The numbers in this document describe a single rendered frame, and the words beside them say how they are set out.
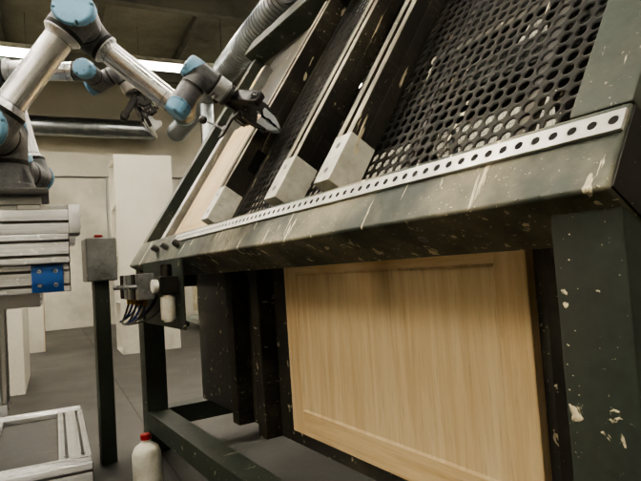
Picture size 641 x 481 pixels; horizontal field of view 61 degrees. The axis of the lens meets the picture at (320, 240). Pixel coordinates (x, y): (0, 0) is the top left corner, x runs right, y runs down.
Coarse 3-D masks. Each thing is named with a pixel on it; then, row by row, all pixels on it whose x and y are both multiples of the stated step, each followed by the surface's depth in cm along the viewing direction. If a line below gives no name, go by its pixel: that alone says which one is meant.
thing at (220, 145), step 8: (264, 72) 254; (256, 80) 252; (264, 80) 253; (256, 88) 251; (232, 128) 243; (224, 136) 241; (224, 144) 240; (216, 152) 238; (208, 160) 238; (216, 160) 238; (208, 168) 236; (200, 176) 233; (200, 184) 233; (192, 192) 231; (184, 200) 231; (192, 200) 231; (184, 208) 229; (176, 216) 227; (184, 216) 228; (176, 224) 226; (168, 232) 224
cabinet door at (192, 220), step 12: (240, 132) 228; (228, 144) 234; (240, 144) 217; (228, 156) 223; (216, 168) 228; (228, 168) 212; (216, 180) 217; (204, 192) 222; (216, 192) 206; (192, 204) 226; (204, 204) 210; (192, 216) 216; (180, 228) 218; (192, 228) 204
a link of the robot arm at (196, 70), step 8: (192, 56) 168; (184, 64) 168; (192, 64) 167; (200, 64) 168; (184, 72) 168; (192, 72) 168; (200, 72) 168; (208, 72) 169; (216, 72) 172; (192, 80) 168; (200, 80) 169; (208, 80) 170; (216, 80) 170; (200, 88) 169; (208, 88) 171
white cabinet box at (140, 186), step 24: (120, 168) 567; (144, 168) 577; (168, 168) 588; (120, 192) 565; (144, 192) 576; (168, 192) 586; (120, 216) 564; (144, 216) 574; (120, 240) 562; (120, 264) 560; (120, 312) 611; (120, 336) 609; (168, 336) 575
